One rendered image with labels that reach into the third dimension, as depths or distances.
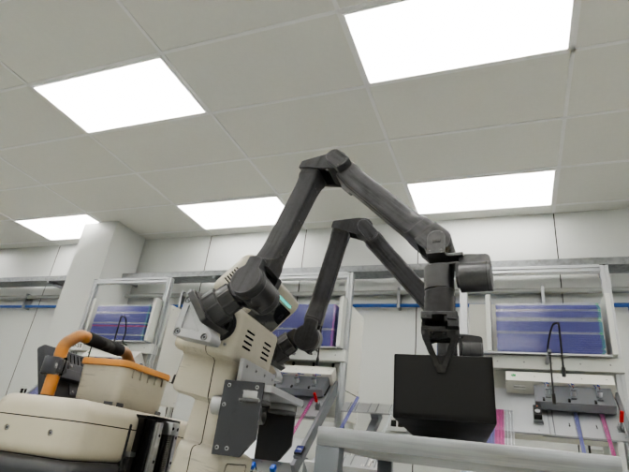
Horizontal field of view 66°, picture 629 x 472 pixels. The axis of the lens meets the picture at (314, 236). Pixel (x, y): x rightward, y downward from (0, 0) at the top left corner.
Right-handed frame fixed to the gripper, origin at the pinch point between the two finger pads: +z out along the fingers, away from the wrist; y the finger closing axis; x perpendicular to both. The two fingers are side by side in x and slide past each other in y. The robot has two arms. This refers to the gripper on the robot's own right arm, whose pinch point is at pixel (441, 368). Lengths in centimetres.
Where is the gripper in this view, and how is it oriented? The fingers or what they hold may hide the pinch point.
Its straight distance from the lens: 93.0
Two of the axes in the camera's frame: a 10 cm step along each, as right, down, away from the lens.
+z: -0.9, 8.9, -4.4
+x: -9.6, 0.4, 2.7
